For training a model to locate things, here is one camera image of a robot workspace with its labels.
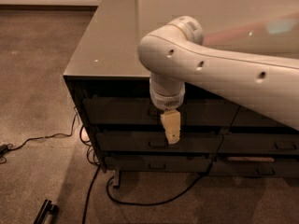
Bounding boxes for thick black floor cable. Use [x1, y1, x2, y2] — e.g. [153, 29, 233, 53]
[106, 109, 242, 207]

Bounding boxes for thin black power cable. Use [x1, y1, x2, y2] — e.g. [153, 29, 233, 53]
[0, 107, 78, 165]

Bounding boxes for black power adapter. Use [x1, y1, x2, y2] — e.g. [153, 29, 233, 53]
[0, 144, 8, 155]

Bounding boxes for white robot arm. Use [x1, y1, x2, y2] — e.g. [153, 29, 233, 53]
[137, 16, 299, 145]

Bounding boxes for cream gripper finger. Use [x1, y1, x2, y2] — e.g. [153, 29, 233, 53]
[165, 132, 180, 145]

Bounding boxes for dark cabinet with glass top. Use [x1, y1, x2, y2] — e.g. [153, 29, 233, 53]
[64, 0, 299, 186]

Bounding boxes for black metal bracket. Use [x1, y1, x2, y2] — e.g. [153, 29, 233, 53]
[34, 199, 59, 224]

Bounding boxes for drawer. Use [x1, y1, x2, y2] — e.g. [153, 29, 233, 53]
[105, 155, 211, 173]
[96, 131, 222, 153]
[219, 133, 299, 155]
[233, 107, 284, 127]
[83, 97, 238, 126]
[209, 157, 299, 178]

